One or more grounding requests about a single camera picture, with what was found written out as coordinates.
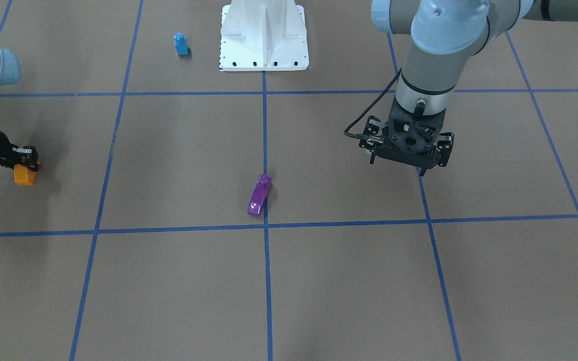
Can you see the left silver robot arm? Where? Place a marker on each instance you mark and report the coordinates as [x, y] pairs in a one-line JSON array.
[[444, 36]]

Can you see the purple trapezoid block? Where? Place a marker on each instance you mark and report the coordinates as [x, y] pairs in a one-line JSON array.
[[259, 195]]

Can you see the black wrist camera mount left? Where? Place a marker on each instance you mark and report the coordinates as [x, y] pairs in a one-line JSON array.
[[411, 142]]

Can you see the orange trapezoid block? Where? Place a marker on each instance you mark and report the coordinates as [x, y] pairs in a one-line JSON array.
[[25, 174]]

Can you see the small blue brick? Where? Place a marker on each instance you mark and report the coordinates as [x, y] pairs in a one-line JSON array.
[[181, 45]]

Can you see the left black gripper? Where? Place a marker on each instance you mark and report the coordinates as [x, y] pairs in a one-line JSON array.
[[371, 136]]

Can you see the white pedestal base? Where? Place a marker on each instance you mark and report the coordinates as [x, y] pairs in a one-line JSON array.
[[263, 36]]

